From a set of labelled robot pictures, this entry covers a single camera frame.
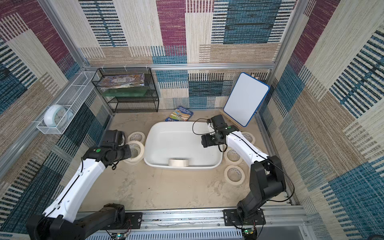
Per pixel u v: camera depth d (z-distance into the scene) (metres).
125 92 0.97
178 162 0.85
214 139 0.74
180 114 1.15
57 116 0.65
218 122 0.69
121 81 0.84
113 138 0.60
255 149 0.50
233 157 0.95
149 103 1.19
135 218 0.74
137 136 1.04
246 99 0.92
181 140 1.09
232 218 0.73
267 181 0.44
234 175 0.89
